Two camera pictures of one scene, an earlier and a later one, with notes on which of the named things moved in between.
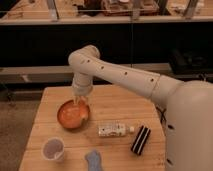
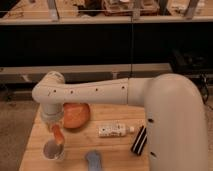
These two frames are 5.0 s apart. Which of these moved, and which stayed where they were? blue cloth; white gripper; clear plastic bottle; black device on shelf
Moved: white gripper
Stayed: clear plastic bottle; black device on shelf; blue cloth
